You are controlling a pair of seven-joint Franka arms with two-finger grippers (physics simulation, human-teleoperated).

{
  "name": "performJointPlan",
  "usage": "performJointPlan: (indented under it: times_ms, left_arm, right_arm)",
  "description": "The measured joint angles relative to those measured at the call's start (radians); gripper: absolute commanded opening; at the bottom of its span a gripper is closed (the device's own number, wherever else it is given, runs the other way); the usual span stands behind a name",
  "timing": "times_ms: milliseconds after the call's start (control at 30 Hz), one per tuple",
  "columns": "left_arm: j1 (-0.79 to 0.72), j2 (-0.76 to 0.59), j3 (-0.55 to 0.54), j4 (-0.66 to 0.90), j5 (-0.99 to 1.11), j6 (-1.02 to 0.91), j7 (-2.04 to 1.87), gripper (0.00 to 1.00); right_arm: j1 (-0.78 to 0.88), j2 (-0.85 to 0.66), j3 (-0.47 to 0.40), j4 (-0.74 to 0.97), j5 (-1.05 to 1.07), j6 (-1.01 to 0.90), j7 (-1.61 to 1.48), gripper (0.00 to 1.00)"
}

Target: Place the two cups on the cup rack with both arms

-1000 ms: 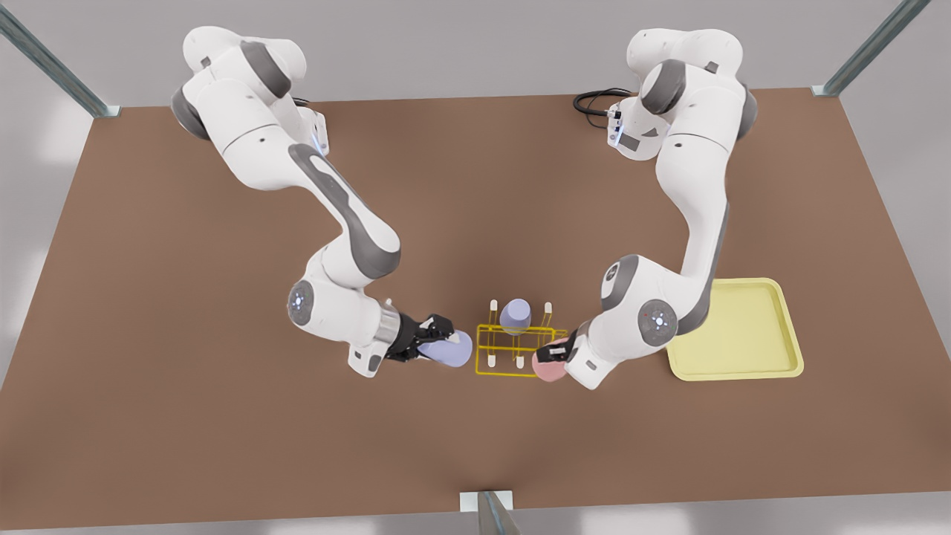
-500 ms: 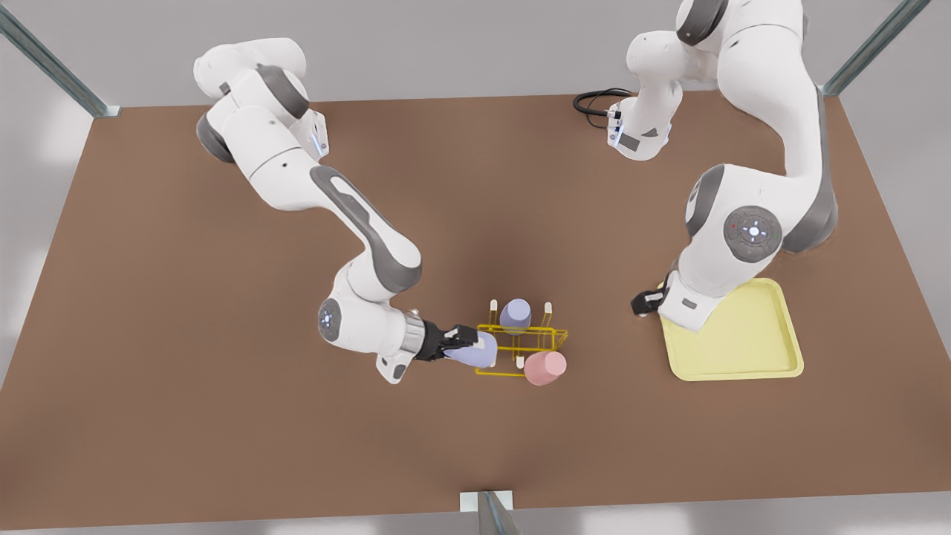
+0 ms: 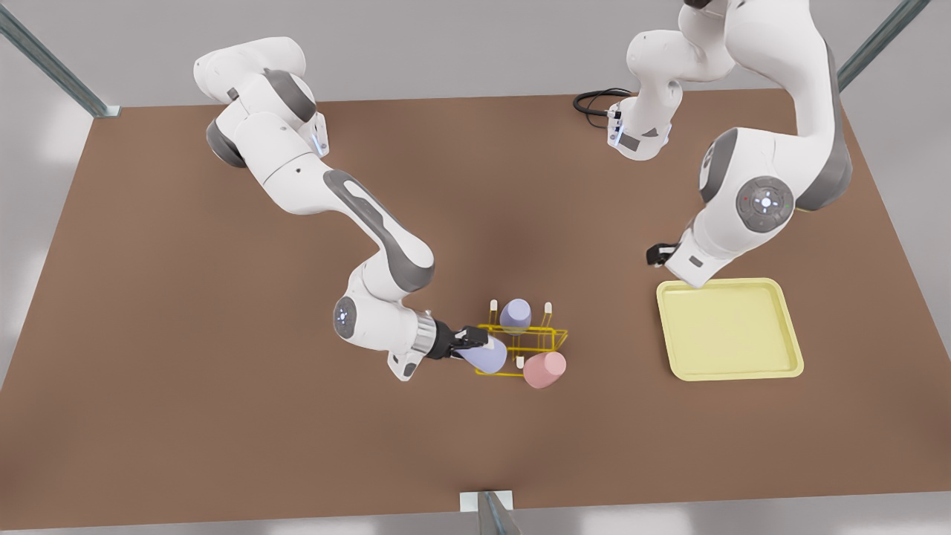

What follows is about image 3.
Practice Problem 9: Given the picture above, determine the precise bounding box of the lavender cup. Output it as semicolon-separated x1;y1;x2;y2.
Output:
499;298;533;334
458;336;509;375

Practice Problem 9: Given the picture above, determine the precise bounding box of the pink cup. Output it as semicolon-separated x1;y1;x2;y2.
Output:
522;351;568;390

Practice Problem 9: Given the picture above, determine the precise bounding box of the pale yellow square tray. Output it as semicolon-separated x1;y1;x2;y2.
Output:
655;277;805;383

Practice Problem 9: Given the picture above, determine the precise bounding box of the yellow wire cup rack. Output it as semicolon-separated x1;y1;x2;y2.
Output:
475;300;570;378

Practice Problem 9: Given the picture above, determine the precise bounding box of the black cable loop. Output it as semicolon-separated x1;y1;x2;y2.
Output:
573;88;634;131

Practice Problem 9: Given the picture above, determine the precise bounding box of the silver frame post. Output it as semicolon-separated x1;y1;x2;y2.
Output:
0;6;122;119
837;0;931;92
459;490;516;535

